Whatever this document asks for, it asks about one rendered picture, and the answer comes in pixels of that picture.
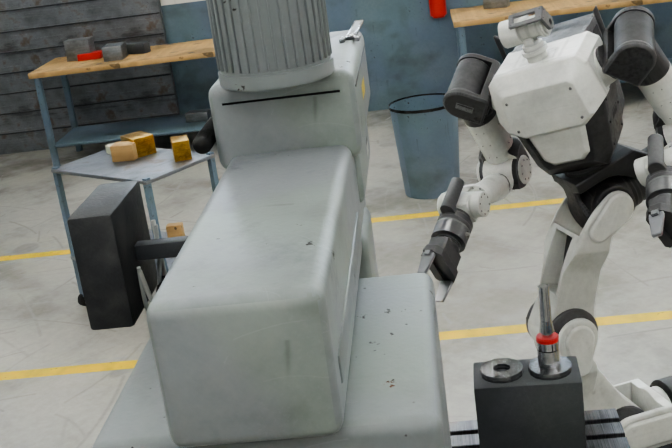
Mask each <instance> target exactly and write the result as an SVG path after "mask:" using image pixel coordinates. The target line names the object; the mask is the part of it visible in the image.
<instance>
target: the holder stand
mask: <svg viewBox="0 0 672 448"><path fill-rule="evenodd" d="M560 359H561V365H560V366H559V367H558V368H556V369H552V370H546V369H542V368H540V367H539V366H538V359H537V357H536V358H533V359H519V360H515V359H511V358H496V359H491V360H489V361H486V362H475V363H474V364H473V375H474V396H475V406H476V416H477V425H478V435H479V445H480V448H587V444H586V429H585V414H584V399H583V384H582V379H581V374H580V370H579V366H578V361H577V357H576V356H565V357H564V356H560Z"/></svg>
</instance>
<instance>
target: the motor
mask: <svg viewBox="0 0 672 448"><path fill-rule="evenodd" d="M206 3H207V9H208V15H209V21H210V27H211V33H212V39H213V45H214V51H215V57H216V63H217V68H218V70H219V71H218V76H219V82H220V86H221V87H222V88H223V89H225V90H227V91H232V92H262V91H272V90H279V89H286V88H291V87H296V86H301V85H305V84H309V83H312V82H316V81H319V80H321V79H324V78H326V77H328V76H329V75H331V74H332V73H333V71H334V70H335V66H334V59H333V55H332V47H331V40H330V32H329V25H328V17H327V10H326V2H325V0H206Z"/></svg>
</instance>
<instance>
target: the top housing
mask: <svg viewBox="0 0 672 448"><path fill-rule="evenodd" d="M348 32H349V30H345V31H336V32H330V40H331V47H332V55H333V59H334V66H335V70H334V71H333V73H332V74H331V75H329V76H328V77H326V78H324V79H321V80H319V81H316V82H312V83H309V84H305V85H301V86H296V87H291V88H286V89H279V90H272V91H262V92H232V91H227V90H225V89H223V88H222V87H221V86H220V82H219V79H218V80H217V81H216V82H215V83H214V85H213V86H212V87H211V88H210V90H209V103H210V108H211V114H212V120H213V126H214V132H215V138H216V143H217V149H218V155H219V161H220V163H221V165H222V166H223V167H224V168H225V169H227V167H228V165H229V163H230V162H231V160H232V159H233V158H235V157H238V156H245V155H254V154H263V153H272V152H281V151H290V150H299V149H308V148H317V147H326V146H335V145H344V146H346V147H347V148H349V149H350V151H351V153H352V156H353V157H354V156H357V155H358V154H359V153H360V152H361V150H362V148H363V141H364V134H365V127H366V120H367V114H368V107H369V100H370V85H369V77H368V69H367V61H366V53H365V44H364V38H363V35H362V33H361V32H358V34H357V35H360V36H361V38H360V41H358V42H354V39H353V40H346V41H345V43H340V44H339V39H340V38H341V37H343V36H347V34H348Z"/></svg>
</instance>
